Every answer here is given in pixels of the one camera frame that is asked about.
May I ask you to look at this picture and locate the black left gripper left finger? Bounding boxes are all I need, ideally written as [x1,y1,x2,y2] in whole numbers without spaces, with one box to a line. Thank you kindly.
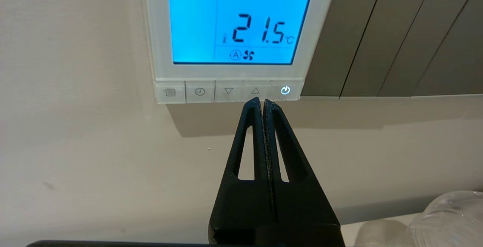
[209,97,273,244]

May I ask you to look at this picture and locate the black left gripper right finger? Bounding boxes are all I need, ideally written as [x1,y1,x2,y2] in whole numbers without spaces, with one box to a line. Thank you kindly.
[263,99,341,226]

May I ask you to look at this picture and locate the white wall thermostat panel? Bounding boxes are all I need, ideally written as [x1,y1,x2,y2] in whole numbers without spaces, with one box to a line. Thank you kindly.
[142,0,340,105]

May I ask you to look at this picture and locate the clear plastic water bottle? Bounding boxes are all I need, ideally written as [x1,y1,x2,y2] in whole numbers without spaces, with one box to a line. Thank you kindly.
[355,190,483,247]

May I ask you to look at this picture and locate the grey triple rocker switch panel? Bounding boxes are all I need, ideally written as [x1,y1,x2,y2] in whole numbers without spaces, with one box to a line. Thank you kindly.
[300,0,483,100]

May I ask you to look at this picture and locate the grey single switch panel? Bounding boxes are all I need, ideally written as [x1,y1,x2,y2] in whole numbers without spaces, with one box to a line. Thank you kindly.
[411,0,483,97]

